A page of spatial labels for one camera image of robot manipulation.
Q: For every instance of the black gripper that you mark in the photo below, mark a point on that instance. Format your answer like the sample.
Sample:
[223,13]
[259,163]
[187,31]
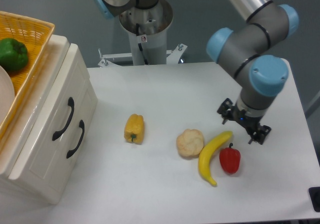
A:
[247,117]

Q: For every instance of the white drawer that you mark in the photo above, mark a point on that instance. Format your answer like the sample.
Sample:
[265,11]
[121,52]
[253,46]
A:
[70,100]

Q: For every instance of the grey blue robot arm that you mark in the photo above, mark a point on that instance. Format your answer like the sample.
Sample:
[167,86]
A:
[242,54]

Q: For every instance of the white drawer cabinet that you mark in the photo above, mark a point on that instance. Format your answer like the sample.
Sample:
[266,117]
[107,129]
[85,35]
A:
[21,126]

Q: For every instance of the red bell pepper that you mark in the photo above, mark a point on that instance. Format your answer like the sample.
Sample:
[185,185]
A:
[230,159]

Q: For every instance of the yellow banana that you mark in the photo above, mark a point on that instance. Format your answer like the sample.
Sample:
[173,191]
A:
[206,154]

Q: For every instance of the bread roll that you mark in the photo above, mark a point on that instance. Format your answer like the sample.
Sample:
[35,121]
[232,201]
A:
[190,143]

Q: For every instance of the black object at table edge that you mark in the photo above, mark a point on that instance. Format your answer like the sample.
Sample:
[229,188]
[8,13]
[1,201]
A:
[314,193]

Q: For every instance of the yellow bell pepper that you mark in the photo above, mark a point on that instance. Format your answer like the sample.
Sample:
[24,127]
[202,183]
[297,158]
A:
[134,130]

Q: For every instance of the white plate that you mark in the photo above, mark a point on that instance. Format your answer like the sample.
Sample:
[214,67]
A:
[7,94]

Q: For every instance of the green bell pepper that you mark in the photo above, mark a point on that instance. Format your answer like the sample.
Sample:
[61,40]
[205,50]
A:
[14,55]

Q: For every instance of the black lower drawer handle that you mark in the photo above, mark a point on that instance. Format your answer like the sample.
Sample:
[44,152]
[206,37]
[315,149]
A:
[77,140]

